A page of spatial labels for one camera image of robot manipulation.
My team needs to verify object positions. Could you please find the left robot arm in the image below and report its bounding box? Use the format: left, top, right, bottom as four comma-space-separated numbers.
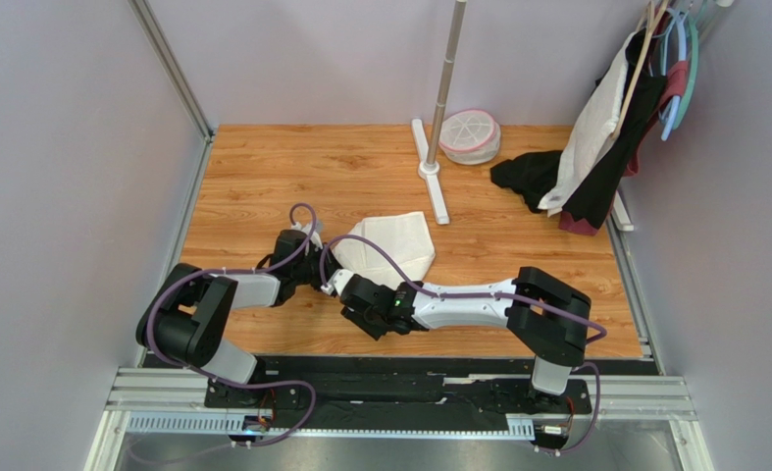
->
135, 225, 324, 386

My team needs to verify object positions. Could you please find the white stand with metal pole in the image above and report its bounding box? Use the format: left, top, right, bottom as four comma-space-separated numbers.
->
410, 0, 468, 226

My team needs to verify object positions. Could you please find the aluminium frame rail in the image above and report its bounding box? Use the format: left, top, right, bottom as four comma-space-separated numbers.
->
127, 0, 216, 141

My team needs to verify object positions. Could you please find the black hanging garment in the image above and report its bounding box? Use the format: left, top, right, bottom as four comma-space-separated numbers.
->
558, 31, 667, 236

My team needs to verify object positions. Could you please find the white cloth napkin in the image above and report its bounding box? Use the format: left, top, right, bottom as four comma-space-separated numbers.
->
332, 211, 436, 289

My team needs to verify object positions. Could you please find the green plastic hanger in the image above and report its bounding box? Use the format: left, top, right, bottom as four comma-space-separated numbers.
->
663, 1, 708, 140

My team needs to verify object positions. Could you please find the white hanging towel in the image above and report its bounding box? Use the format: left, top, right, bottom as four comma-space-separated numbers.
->
538, 33, 636, 216

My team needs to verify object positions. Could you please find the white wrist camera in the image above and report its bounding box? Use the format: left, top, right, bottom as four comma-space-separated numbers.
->
320, 269, 355, 296
291, 220, 324, 250

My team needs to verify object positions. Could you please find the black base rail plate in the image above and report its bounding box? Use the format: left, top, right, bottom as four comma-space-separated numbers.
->
197, 356, 597, 433

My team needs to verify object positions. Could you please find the black cloth on table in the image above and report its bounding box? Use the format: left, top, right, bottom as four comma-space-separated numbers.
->
490, 150, 561, 214

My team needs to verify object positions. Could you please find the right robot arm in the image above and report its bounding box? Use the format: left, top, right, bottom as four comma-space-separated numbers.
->
328, 267, 594, 396

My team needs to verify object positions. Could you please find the wooden hanger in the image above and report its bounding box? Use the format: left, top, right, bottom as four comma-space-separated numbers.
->
610, 1, 669, 140

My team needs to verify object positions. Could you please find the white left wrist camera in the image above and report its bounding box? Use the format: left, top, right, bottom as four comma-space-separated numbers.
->
291, 220, 324, 250

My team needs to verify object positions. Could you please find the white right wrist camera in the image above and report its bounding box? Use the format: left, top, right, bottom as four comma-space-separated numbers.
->
320, 269, 355, 296

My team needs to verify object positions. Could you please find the blue plastic hanger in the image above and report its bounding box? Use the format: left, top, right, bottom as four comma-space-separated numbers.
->
658, 7, 689, 141

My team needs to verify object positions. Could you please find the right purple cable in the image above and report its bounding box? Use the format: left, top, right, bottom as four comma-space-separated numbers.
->
318, 234, 609, 455

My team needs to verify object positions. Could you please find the dark red hanging garment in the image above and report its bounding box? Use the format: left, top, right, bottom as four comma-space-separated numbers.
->
623, 60, 688, 177

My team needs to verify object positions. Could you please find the white mesh pink rimmed basket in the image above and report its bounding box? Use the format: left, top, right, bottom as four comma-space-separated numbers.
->
438, 109, 501, 166

